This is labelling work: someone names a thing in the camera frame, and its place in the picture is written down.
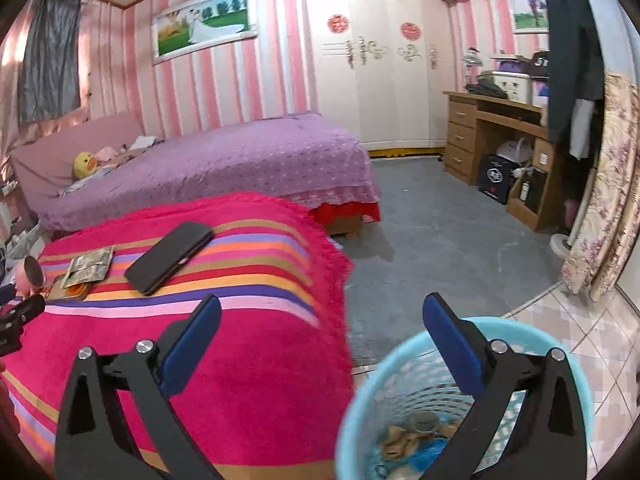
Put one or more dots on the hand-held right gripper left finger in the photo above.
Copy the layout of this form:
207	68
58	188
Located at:
192	345

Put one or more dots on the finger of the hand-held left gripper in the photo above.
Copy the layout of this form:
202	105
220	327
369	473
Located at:
25	307

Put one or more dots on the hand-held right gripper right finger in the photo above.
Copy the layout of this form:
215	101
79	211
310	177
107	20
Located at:
452	345

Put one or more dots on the small round tin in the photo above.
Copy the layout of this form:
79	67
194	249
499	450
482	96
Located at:
422	422

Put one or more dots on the light blue mesh basket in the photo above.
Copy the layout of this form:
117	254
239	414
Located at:
360	410

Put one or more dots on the beige cloth sock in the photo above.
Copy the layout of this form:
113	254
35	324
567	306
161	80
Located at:
395	442

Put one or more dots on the pink cup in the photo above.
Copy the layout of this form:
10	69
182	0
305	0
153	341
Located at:
27	280

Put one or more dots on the tan flat card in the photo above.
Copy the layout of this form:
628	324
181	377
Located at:
57	294

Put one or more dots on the red striped blanket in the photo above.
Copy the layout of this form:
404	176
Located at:
225	360

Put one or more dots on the small orange piece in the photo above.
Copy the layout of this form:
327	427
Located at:
77	288

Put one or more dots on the black smartphone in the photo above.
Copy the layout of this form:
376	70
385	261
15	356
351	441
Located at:
170	257

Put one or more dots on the white fan stand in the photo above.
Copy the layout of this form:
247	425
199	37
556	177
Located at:
562	246

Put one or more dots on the yellow duck plush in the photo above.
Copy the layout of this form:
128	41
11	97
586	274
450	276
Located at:
85	165

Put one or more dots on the pink bed headboard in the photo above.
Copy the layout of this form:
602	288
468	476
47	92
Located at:
60	145

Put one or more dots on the red lace bed skirt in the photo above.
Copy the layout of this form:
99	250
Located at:
345	210

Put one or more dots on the black paper bag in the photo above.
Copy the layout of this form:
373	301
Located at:
495	177

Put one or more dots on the dark box with bottle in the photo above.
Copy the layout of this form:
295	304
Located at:
530	190

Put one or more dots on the pink plush toy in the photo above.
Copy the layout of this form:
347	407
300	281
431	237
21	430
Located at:
106	153

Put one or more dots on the purple dotted bedspread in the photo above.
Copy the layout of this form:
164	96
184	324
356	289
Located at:
225	160

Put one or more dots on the yellow wardrobe base strip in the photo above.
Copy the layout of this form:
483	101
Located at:
405	152

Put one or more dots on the white domed appliance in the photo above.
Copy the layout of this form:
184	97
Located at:
517	149

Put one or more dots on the wooden desk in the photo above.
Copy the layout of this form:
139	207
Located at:
462	135

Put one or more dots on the floral cloth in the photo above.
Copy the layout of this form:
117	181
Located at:
605	185

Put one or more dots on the grey curtain cloth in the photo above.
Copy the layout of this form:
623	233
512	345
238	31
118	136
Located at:
50	55

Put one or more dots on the dark clothes pile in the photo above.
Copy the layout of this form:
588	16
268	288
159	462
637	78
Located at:
487	88

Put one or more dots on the pink window curtain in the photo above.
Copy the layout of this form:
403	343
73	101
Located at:
102	60

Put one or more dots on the white wardrobe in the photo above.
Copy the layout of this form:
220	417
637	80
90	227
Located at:
380	90

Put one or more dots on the white storage box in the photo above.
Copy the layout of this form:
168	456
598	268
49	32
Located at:
510	86

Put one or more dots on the black cap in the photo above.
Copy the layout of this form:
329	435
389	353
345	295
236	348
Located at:
540	62

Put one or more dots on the hanging dark jacket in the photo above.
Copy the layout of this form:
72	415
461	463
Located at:
570	50

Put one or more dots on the framed wedding photo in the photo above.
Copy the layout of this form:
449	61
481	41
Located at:
205	22

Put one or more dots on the framed couple photo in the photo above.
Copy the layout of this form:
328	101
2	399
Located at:
530	5

